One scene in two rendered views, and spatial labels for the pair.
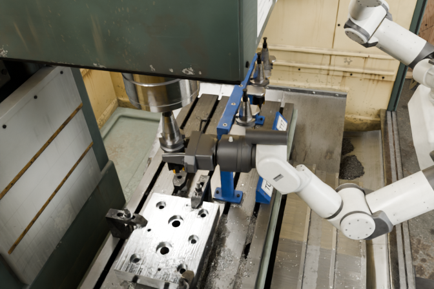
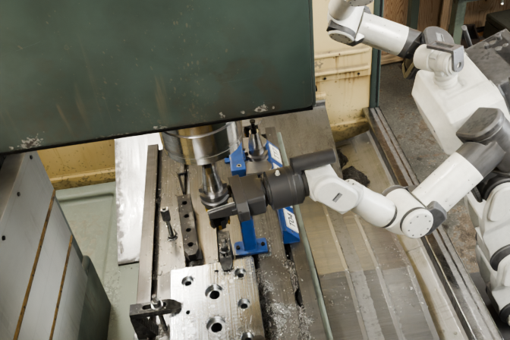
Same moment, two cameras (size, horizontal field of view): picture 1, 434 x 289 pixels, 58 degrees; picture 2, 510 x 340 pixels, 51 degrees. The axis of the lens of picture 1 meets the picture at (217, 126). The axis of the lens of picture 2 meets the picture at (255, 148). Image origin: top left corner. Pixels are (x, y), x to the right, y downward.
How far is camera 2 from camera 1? 36 cm
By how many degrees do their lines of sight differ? 16
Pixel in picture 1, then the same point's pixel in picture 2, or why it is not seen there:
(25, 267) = not seen: outside the picture
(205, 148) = (253, 190)
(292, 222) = (324, 256)
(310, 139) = not seen: hidden behind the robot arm
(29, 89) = (10, 187)
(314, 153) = not seen: hidden behind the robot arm
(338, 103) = (319, 114)
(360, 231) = (421, 227)
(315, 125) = (303, 144)
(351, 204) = (404, 204)
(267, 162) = (325, 184)
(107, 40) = (172, 98)
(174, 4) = (248, 48)
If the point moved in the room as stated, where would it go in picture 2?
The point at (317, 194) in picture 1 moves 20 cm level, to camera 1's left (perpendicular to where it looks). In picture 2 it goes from (373, 203) to (295, 237)
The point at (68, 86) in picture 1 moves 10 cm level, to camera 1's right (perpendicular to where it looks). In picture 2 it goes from (39, 172) to (80, 158)
